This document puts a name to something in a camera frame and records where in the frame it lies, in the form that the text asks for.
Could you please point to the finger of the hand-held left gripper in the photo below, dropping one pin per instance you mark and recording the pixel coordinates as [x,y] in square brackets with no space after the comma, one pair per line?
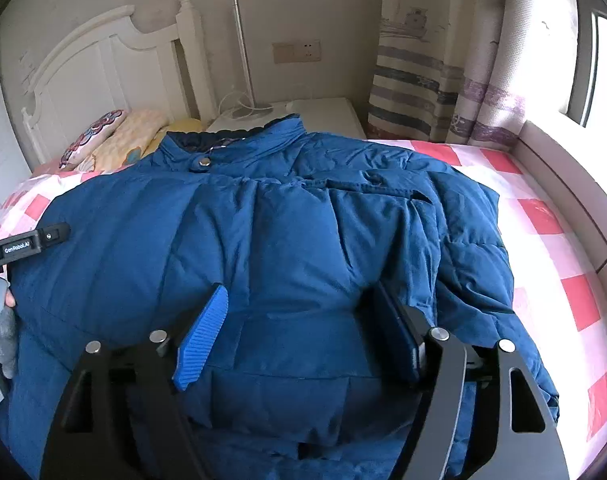
[28,245]

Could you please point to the person's left hand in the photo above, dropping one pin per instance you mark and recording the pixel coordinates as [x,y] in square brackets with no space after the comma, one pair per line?
[5,340]

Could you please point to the striped printed curtain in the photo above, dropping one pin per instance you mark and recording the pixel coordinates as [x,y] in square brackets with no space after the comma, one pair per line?
[433,60]

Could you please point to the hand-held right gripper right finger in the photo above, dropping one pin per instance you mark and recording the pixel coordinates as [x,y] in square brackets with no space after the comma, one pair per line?
[396,332]

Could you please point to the white nightstand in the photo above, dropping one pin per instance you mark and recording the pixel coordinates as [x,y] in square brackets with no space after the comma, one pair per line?
[328,117]

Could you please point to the white wooden headboard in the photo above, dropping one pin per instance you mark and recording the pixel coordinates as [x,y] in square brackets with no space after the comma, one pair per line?
[93,70]

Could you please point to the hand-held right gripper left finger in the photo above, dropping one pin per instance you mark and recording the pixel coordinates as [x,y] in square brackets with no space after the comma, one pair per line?
[206,327]

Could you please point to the beige wall socket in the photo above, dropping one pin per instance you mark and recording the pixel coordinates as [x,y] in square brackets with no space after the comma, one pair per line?
[296,51]

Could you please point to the colourful patterned pillow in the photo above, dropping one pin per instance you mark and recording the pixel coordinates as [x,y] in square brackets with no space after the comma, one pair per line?
[90,135]

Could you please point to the blue padded jacket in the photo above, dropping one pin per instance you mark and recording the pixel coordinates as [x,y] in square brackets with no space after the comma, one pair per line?
[283,240]

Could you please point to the pink white checkered bedsheet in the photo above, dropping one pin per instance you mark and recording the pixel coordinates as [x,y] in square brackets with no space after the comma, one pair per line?
[538,210]

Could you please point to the white wardrobe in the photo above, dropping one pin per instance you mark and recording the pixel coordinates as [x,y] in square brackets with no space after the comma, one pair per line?
[0,125]

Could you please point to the window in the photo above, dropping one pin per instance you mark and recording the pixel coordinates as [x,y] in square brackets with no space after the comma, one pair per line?
[606,60]

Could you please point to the yellow printed pillow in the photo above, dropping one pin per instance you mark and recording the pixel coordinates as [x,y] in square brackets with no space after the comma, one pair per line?
[143,130]

